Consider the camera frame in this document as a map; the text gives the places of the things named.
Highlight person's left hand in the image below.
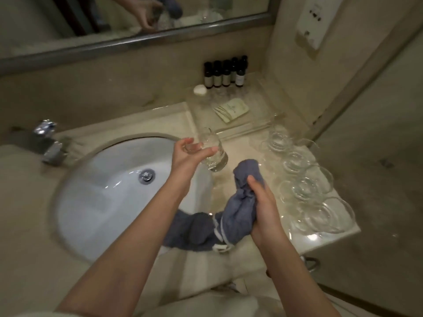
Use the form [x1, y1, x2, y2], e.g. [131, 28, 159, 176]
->
[168, 138, 219, 192]

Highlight person's right hand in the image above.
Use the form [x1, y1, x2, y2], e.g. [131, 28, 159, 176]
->
[247, 175, 289, 243]

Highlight clear glass tumbler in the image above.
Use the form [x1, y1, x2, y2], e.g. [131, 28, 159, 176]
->
[184, 127, 229, 173]

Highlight blue towel with white stripes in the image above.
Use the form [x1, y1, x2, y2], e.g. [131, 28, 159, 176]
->
[162, 159, 267, 253]

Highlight person's right forearm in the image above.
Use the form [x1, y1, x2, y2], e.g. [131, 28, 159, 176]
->
[252, 232, 341, 317]

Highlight person's left forearm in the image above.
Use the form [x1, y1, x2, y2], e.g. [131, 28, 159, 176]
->
[54, 178, 196, 317]

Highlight beige amenity packet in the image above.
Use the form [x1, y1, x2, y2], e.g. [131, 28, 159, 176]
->
[219, 98, 250, 124]

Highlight cluster of clear drinking glasses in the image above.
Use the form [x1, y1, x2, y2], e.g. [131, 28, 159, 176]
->
[264, 126, 357, 235]

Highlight clear acrylic tray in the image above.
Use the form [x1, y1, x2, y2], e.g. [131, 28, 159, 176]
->
[186, 73, 289, 141]

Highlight chrome sink drain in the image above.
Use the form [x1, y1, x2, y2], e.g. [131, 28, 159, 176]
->
[138, 168, 155, 185]

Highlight row of dark toiletry bottles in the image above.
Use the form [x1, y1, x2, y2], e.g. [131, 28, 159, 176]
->
[203, 55, 249, 89]

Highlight white sink basin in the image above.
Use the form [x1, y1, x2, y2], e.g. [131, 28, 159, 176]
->
[50, 136, 216, 265]

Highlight white garment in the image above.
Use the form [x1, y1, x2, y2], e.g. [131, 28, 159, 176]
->
[141, 289, 332, 317]

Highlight chrome faucet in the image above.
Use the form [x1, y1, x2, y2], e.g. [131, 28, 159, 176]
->
[32, 119, 72, 167]

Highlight chrome towel ring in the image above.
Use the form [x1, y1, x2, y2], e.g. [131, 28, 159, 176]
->
[299, 255, 322, 273]

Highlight wall mirror with metal frame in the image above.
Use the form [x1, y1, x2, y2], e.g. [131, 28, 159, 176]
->
[0, 0, 282, 76]

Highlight white wall socket panel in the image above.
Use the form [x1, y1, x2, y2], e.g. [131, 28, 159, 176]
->
[295, 0, 345, 52]

